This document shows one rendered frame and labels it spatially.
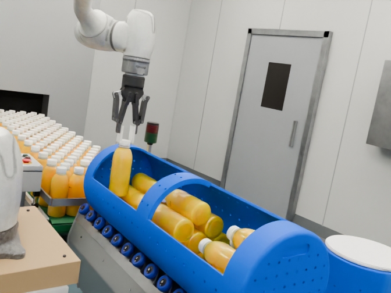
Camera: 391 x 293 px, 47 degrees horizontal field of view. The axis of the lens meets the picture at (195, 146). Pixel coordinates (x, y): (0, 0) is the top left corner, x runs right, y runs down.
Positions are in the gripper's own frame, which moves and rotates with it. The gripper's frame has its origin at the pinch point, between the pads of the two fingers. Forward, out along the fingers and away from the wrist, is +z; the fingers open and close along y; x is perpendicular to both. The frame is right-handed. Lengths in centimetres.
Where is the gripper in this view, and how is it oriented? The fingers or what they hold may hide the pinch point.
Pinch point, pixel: (125, 134)
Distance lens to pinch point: 154.2
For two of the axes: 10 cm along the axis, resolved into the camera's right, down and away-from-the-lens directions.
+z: -1.6, 9.8, 1.5
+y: 8.1, 0.4, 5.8
